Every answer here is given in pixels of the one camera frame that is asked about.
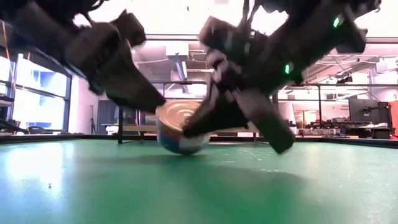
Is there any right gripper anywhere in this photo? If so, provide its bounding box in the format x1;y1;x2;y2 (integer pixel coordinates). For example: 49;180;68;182
182;39;300;156

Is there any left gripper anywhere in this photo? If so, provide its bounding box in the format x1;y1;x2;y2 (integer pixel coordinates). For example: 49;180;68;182
67;22;167;114

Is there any blue pink salmon can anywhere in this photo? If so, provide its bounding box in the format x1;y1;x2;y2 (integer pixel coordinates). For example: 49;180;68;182
155;100;212;156

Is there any grey cabinet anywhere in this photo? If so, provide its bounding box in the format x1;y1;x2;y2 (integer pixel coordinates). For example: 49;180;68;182
96;99;121;134

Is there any thin dark stand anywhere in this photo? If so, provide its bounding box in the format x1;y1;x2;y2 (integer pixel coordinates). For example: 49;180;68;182
89;105;96;134

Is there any dark equipment clutter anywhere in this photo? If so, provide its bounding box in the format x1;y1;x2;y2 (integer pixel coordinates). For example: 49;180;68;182
306;119;392;139

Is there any large bright window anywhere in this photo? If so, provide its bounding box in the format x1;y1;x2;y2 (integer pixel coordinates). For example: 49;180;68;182
0;52;74;131

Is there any green table mat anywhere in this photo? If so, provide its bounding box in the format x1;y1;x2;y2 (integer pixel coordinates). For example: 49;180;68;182
0;138;398;224

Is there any dark computer monitor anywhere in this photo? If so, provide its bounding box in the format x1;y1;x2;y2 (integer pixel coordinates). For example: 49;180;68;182
348;98;390;123

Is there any orange object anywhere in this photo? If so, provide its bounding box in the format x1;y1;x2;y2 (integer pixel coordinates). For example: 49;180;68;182
389;100;398;138

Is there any white ceiling unit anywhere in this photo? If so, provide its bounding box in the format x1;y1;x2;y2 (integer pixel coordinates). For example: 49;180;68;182
375;57;398;75

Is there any black frame wooden shelf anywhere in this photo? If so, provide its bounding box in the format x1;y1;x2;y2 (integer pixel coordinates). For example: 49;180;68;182
117;80;280;146

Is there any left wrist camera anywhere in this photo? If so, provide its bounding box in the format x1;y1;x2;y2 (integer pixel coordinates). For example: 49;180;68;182
110;9;147;48

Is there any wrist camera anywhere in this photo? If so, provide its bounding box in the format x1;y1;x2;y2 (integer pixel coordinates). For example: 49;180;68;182
110;9;147;48
198;15;252;63

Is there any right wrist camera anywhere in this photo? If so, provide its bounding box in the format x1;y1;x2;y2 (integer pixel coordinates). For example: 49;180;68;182
198;15;252;63

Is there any yellow hanging strap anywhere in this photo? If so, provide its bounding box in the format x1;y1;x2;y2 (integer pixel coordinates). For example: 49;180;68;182
1;20;15;82

